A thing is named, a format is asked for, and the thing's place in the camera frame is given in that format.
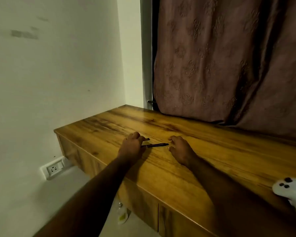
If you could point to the person's right thumb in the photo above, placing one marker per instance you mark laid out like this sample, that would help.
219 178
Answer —
172 149

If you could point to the black pen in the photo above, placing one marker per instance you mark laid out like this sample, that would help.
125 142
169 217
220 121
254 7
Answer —
156 145

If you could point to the person's right hand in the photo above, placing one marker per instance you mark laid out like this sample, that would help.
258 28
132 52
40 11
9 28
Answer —
183 151

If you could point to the person's left fingers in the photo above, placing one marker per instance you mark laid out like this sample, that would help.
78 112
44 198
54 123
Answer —
136 137

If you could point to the person's left hand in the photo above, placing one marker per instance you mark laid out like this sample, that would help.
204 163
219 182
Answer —
131 150

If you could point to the white wall socket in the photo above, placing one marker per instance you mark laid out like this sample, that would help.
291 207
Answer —
53 168

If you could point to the wooden cabinet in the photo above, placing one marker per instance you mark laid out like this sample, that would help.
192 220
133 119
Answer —
143 204

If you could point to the person's right forearm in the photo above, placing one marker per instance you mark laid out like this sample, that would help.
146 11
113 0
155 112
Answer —
227 194

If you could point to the person's left forearm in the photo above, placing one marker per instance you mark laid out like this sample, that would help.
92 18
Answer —
93 199

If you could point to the grey window frame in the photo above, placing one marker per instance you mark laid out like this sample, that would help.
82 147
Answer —
146 51

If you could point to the white handheld controller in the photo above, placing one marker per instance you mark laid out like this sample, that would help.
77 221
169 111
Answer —
294 192

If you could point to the brown patterned curtain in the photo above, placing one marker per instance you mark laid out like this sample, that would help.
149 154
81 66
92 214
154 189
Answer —
224 59

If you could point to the clear plastic bottle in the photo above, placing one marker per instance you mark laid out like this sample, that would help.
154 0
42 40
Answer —
122 214

